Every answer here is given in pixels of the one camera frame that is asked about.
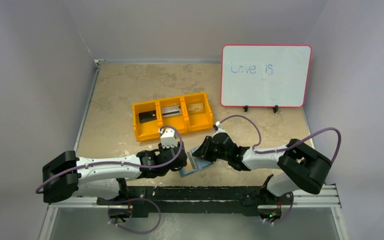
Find blue card holder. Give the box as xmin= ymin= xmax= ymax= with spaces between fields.
xmin=179 ymin=147 xmax=214 ymax=178

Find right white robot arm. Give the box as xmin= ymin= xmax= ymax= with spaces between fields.
xmin=192 ymin=132 xmax=332 ymax=204

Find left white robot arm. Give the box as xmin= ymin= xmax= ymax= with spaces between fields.
xmin=35 ymin=145 xmax=188 ymax=205

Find black card in bin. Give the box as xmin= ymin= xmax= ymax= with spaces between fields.
xmin=138 ymin=110 xmax=157 ymax=124

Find gold card in bin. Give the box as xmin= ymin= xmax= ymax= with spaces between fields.
xmin=186 ymin=103 xmax=205 ymax=115

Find silver card in bin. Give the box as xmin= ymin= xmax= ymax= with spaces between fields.
xmin=161 ymin=105 xmax=182 ymax=118

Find left yellow bin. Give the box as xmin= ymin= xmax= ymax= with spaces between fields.
xmin=132 ymin=100 xmax=163 ymax=142

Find yellow bin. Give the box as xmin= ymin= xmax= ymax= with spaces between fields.
xmin=182 ymin=92 xmax=213 ymax=133
xmin=132 ymin=100 xmax=163 ymax=142
xmin=158 ymin=96 xmax=188 ymax=134

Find right yellow bin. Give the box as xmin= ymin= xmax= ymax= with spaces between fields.
xmin=182 ymin=92 xmax=213 ymax=133

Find middle yellow bin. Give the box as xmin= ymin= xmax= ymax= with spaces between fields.
xmin=158 ymin=96 xmax=188 ymax=134

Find pink framed whiteboard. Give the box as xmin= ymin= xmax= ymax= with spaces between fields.
xmin=220 ymin=44 xmax=313 ymax=108

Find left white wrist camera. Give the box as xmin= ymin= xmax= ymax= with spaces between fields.
xmin=159 ymin=127 xmax=178 ymax=149

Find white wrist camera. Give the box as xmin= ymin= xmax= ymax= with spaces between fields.
xmin=159 ymin=127 xmax=178 ymax=149
xmin=212 ymin=121 xmax=223 ymax=132

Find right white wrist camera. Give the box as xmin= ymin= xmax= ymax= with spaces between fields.
xmin=212 ymin=121 xmax=223 ymax=132

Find purple cable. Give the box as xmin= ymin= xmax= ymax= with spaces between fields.
xmin=216 ymin=114 xmax=342 ymax=165
xmin=107 ymin=196 xmax=163 ymax=235
xmin=261 ymin=192 xmax=295 ymax=227
xmin=35 ymin=125 xmax=184 ymax=195

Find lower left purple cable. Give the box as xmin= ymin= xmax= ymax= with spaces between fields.
xmin=107 ymin=196 xmax=163 ymax=235

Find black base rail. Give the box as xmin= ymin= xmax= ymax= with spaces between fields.
xmin=96 ymin=185 xmax=292 ymax=218

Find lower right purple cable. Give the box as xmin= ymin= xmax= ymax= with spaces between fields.
xmin=261 ymin=192 xmax=295 ymax=227

